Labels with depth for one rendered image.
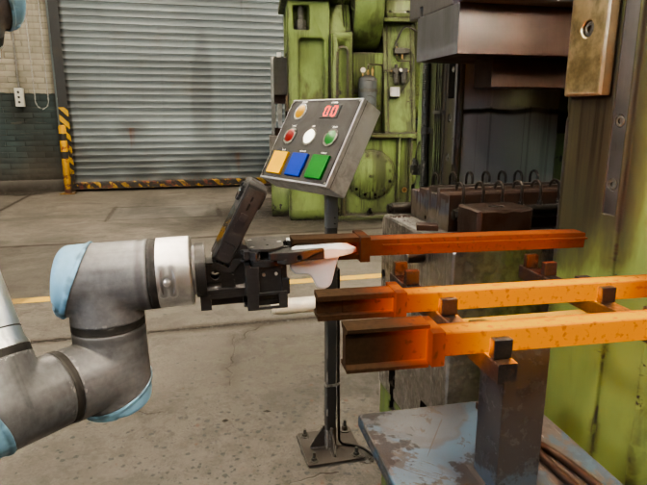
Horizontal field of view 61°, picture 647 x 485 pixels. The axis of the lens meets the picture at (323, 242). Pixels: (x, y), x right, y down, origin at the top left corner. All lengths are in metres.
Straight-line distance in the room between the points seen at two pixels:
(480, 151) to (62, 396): 1.14
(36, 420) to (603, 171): 0.89
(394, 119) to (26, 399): 5.77
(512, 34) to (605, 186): 0.38
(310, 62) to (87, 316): 5.58
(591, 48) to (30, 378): 0.93
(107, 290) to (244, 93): 8.52
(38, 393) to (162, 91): 8.53
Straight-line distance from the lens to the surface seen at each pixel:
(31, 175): 9.48
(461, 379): 1.14
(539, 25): 1.27
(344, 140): 1.58
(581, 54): 1.06
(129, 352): 0.74
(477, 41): 1.19
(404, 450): 0.87
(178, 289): 0.70
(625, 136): 0.99
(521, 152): 1.56
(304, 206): 6.16
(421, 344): 0.55
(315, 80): 6.16
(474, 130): 1.49
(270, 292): 0.72
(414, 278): 0.77
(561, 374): 1.16
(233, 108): 9.13
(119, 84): 9.17
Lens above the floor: 1.16
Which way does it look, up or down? 13 degrees down
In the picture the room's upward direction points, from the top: straight up
